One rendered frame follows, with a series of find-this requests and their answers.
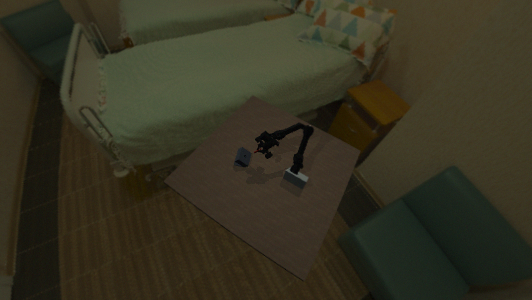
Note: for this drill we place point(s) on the dark grey panel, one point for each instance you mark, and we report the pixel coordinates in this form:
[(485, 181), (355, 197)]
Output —
[(242, 158)]

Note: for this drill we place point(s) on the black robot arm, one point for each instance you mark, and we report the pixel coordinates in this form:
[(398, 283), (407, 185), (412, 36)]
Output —
[(280, 134)]

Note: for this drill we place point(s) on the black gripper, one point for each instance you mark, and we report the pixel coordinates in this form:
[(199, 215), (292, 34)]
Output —
[(264, 146)]

